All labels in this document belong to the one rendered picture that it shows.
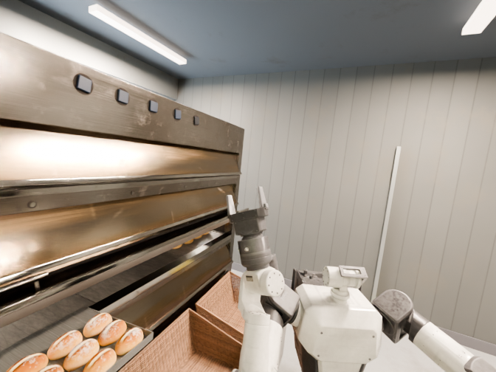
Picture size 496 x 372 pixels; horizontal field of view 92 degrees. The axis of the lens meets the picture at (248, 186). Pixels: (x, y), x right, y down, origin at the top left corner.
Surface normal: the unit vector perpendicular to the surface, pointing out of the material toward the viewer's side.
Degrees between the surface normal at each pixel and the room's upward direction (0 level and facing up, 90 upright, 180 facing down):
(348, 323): 45
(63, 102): 90
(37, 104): 90
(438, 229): 90
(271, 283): 67
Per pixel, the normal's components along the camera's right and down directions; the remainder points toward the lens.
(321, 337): 0.03, 0.12
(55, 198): 0.92, 0.13
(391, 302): -0.22, -0.84
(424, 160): -0.44, 0.06
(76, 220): 0.90, -0.22
